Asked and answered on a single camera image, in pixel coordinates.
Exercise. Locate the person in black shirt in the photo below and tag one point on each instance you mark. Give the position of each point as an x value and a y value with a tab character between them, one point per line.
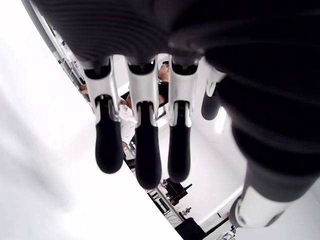
163	87

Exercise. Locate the seated person in white shirt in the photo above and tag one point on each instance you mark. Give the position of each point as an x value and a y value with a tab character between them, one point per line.
127	125

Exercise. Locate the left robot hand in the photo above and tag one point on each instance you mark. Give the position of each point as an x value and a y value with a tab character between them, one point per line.
225	37

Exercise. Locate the black mounted device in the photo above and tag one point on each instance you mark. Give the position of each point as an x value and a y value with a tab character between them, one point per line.
175	191

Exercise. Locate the black equipment case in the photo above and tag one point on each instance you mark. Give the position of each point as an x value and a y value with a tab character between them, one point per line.
190	228

